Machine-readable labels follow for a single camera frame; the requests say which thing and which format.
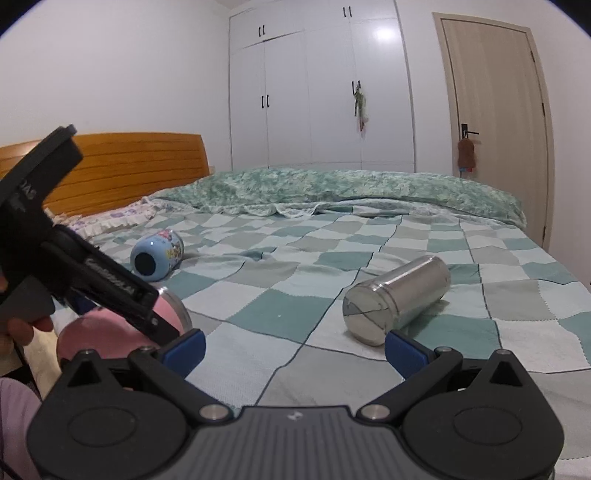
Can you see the green hanging ornament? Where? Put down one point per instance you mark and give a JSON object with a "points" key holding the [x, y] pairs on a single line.
{"points": [[360, 107]]}

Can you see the person hand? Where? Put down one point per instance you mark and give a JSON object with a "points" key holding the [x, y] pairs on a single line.
{"points": [[22, 333]]}

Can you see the brown plush door hanger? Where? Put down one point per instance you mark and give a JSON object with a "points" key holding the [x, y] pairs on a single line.
{"points": [[466, 156]]}

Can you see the purple floral pillow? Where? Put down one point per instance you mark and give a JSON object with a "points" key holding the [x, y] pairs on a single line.
{"points": [[90, 226]]}

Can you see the white built-in wardrobe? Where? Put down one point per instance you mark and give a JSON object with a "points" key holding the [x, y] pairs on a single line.
{"points": [[291, 69]]}

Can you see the stainless steel cup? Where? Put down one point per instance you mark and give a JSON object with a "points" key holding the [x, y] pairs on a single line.
{"points": [[393, 300]]}

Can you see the checkered green bed sheet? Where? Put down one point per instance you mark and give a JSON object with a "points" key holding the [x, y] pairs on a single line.
{"points": [[268, 293]]}

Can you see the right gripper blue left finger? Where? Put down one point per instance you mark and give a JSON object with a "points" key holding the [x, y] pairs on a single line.
{"points": [[162, 372]]}

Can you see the blue cartoon sticker cup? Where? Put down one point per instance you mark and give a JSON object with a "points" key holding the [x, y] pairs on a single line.
{"points": [[154, 256]]}

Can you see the orange wooden headboard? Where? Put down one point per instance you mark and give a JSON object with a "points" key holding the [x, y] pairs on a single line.
{"points": [[120, 168]]}

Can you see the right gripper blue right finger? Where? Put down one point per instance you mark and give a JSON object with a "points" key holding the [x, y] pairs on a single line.
{"points": [[425, 373]]}

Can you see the green floral folded quilt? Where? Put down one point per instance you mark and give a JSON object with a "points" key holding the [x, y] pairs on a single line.
{"points": [[298, 192]]}

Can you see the pink sleeve forearm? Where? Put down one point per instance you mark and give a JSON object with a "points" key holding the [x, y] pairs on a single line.
{"points": [[18, 406]]}

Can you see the light wood door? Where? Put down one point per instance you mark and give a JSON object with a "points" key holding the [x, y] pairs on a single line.
{"points": [[499, 100]]}

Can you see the pink dotted cup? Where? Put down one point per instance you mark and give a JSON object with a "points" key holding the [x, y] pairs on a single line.
{"points": [[111, 336]]}

